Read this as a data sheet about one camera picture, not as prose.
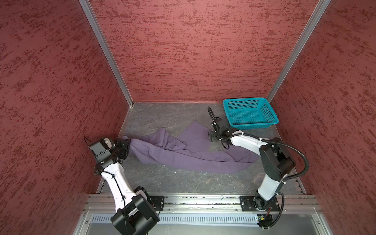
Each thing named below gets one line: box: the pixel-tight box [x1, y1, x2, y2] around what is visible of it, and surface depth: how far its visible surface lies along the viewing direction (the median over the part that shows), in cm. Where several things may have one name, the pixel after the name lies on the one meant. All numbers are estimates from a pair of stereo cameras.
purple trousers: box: [121, 119, 259, 174], surface depth 90 cm
